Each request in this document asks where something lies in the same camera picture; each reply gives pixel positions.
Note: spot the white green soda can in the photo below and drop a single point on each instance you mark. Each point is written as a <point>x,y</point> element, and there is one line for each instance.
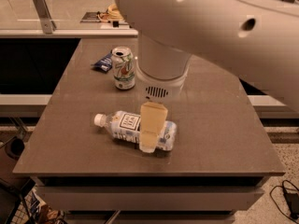
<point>123,68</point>

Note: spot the clear blue-labelled plastic bottle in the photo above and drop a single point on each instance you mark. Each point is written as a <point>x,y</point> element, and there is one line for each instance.
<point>126,126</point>

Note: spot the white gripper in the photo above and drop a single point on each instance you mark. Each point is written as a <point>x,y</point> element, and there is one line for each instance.
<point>160,90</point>

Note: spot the blue snack wrapper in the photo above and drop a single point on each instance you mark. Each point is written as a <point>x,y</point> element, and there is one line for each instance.
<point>104,64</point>

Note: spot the black round bin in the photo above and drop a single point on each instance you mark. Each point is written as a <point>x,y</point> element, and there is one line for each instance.
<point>14,148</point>

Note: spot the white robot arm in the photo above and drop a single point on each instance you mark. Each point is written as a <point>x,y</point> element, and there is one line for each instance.
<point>256,40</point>

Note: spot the wire basket with items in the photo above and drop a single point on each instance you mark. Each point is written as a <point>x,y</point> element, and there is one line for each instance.
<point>33,210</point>

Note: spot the left metal railing bracket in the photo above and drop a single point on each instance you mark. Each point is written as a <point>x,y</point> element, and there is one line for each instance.
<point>47,24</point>

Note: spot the black power adapter with cable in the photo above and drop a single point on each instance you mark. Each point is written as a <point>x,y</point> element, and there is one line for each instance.
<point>291,197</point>

